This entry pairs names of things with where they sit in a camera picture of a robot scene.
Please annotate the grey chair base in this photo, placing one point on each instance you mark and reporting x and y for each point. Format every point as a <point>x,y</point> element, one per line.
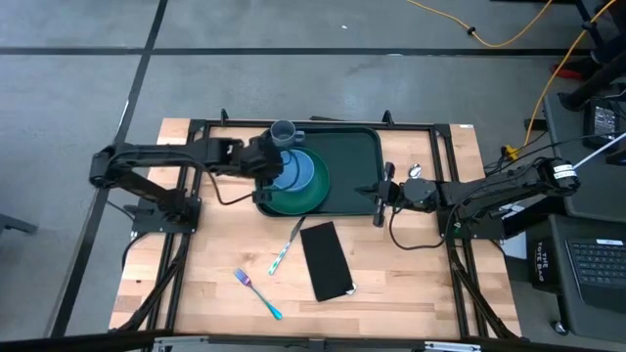
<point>14,224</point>

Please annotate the black tote bag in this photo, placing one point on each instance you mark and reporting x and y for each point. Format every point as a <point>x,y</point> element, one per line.
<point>545,261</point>

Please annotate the black aluminium table frame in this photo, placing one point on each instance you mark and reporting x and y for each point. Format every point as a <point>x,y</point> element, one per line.
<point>440,146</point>

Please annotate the black keyboard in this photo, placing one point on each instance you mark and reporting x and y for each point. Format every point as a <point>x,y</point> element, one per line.
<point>599,266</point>

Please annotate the blue bowl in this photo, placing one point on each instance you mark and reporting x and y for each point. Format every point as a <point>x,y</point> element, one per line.
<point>305,171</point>

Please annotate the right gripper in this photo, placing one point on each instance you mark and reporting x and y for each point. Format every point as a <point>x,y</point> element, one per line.
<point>415,194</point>

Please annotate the silver aluminium bracket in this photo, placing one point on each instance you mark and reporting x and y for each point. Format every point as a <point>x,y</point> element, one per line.
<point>452,347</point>

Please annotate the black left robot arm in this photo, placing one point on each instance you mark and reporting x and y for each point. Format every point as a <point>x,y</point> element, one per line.
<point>161,149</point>

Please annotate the dark green plastic tray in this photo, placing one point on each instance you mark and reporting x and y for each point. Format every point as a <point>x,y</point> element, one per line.
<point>354,171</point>

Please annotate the grey mug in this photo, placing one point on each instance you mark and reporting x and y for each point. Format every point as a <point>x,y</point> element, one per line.
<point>283,132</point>

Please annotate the dark grey desk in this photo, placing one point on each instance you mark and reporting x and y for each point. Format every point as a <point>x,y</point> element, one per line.
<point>596,195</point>

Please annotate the green plate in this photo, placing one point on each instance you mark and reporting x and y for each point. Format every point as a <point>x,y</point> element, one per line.
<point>313,195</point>

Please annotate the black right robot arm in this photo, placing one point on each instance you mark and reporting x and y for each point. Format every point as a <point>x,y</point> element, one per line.
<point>513,183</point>

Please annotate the black cloth napkin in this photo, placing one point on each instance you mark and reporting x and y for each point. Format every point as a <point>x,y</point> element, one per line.
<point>325,259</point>

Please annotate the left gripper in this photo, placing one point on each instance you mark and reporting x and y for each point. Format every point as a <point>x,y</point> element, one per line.
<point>261,156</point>

